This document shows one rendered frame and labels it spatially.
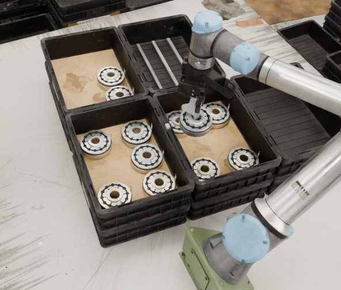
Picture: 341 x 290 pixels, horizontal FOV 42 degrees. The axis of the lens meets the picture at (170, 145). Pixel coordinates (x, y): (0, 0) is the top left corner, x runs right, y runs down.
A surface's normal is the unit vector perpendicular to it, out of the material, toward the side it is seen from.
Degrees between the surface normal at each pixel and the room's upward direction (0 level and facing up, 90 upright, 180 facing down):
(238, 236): 54
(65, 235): 0
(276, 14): 0
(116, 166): 0
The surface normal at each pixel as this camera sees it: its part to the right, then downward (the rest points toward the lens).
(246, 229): -0.52, 0.05
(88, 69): 0.07, -0.62
